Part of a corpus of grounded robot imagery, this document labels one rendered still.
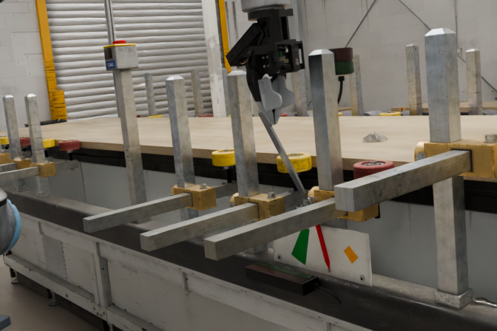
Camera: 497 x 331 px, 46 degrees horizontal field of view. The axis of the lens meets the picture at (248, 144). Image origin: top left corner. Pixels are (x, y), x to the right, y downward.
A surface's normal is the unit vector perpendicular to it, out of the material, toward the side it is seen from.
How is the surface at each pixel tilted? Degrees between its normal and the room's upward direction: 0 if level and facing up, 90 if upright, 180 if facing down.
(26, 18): 90
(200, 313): 90
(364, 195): 90
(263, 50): 90
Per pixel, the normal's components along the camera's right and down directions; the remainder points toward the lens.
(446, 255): -0.75, 0.15
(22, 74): 0.61, 0.04
